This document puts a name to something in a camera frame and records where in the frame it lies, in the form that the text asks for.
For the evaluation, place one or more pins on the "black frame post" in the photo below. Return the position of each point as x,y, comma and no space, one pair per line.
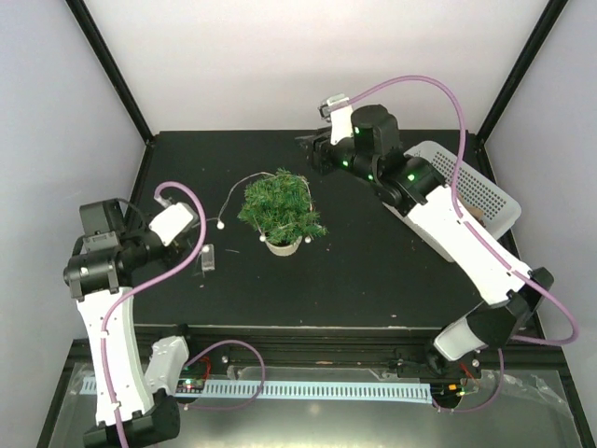
90,30
533,44

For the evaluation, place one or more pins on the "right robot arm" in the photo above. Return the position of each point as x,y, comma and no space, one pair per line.
365,142

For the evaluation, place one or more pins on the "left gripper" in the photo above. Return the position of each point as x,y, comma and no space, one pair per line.
177,244

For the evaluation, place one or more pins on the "small circuit board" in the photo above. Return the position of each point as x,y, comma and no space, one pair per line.
190,386

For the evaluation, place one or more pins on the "light blue slotted cable duct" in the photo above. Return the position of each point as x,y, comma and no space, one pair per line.
305,390

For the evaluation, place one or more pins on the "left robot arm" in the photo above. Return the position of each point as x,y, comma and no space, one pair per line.
136,406

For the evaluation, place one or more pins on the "right black frame post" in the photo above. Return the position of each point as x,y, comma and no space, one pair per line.
533,44

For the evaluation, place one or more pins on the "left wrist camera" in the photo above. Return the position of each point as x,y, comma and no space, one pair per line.
173,220

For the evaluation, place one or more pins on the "small green christmas tree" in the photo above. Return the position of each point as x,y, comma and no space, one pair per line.
280,208

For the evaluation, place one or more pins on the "left black frame post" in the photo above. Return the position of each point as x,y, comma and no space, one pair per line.
90,30

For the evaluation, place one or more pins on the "white perforated plastic basket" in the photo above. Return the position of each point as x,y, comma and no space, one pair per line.
495,209

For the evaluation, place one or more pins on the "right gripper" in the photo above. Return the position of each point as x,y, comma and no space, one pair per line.
320,160

